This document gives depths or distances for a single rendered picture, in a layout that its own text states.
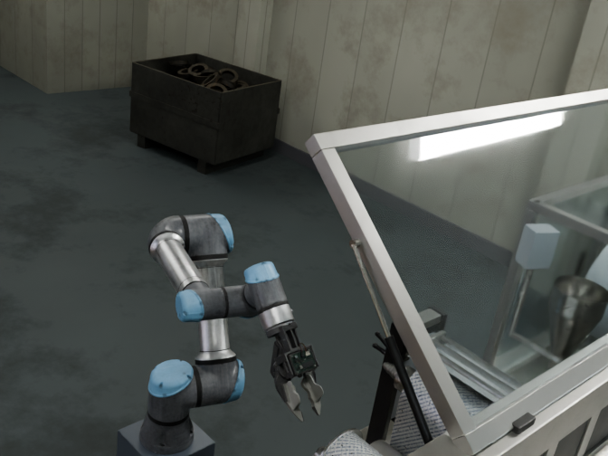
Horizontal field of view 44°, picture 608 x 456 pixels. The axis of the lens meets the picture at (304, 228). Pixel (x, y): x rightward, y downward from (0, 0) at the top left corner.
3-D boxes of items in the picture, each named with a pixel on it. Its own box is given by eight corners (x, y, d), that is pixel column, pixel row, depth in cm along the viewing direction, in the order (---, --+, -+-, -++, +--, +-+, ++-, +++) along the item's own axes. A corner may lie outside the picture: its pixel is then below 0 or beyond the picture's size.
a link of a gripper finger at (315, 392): (326, 413, 164) (306, 375, 165) (315, 416, 169) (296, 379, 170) (337, 405, 166) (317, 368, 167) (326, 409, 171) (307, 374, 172)
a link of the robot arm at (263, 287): (265, 267, 180) (278, 256, 172) (281, 309, 177) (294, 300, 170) (236, 275, 176) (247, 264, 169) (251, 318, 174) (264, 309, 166)
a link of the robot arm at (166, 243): (136, 211, 208) (185, 293, 168) (175, 209, 213) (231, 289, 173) (135, 248, 213) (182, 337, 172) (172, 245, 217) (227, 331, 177)
